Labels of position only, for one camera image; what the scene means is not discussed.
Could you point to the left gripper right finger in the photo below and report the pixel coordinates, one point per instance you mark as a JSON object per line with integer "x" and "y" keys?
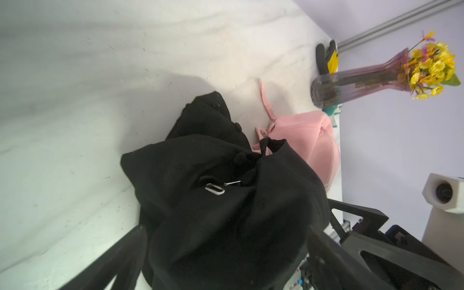
{"x": 331, "y": 268}

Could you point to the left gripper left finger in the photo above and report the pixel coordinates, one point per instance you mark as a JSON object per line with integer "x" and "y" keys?
{"x": 119, "y": 266}

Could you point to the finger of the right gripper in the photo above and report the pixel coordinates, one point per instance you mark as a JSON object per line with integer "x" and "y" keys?
{"x": 396, "y": 257}

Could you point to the pink cap R logo front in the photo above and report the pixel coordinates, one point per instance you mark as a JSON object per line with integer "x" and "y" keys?
{"x": 310, "y": 135}

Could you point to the purple glass vase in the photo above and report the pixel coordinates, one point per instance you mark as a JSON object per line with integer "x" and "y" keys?
{"x": 330, "y": 90}

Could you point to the green garden gloves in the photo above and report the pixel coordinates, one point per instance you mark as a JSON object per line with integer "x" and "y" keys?
{"x": 322, "y": 55}

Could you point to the yellow artificial flowers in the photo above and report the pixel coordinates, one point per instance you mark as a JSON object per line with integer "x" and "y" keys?
{"x": 428, "y": 67}

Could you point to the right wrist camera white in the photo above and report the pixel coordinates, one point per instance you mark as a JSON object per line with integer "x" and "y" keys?
{"x": 444, "y": 232}

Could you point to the yellow tool handle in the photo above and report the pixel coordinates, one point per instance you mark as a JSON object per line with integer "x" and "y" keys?
{"x": 333, "y": 62}

